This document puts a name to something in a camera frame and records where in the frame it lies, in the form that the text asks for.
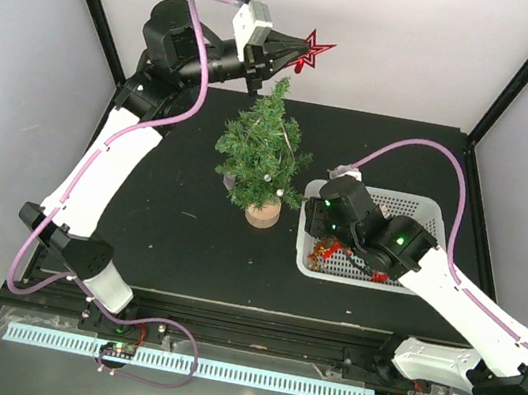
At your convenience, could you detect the red star ornament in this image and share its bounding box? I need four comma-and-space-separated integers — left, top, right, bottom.
292, 30, 336, 75

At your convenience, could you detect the clear plastic battery box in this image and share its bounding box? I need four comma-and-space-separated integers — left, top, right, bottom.
222, 173, 236, 191

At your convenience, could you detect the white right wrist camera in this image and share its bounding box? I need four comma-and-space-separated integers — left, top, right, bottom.
328, 164, 363, 181

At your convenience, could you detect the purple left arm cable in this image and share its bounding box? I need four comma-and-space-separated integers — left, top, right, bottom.
0, 0, 258, 393

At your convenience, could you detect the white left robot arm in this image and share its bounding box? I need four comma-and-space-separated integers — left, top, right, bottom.
6, 0, 310, 335

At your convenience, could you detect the white slotted cable duct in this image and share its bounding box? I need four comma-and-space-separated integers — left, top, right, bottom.
2, 323, 375, 395

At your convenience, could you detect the white bulb light string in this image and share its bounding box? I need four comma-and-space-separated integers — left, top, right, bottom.
234, 113, 303, 201

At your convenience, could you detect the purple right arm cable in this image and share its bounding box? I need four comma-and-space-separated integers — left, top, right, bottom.
306, 126, 528, 395

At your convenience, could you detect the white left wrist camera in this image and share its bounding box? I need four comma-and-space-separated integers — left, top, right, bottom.
232, 0, 274, 62

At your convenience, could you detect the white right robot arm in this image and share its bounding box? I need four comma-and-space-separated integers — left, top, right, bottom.
298, 175, 528, 395

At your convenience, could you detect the white perforated plastic basket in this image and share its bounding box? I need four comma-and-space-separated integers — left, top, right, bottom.
295, 187, 447, 295

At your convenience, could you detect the black frame post back left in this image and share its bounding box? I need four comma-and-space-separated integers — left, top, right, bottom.
29, 0, 142, 92

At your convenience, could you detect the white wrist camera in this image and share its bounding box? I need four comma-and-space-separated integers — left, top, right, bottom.
328, 164, 363, 181
232, 0, 274, 62

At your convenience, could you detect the small green christmas tree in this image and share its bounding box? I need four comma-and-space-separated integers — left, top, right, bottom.
215, 77, 312, 230

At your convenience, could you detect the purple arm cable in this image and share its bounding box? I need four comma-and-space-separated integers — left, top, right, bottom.
306, 126, 528, 395
0, 0, 258, 393

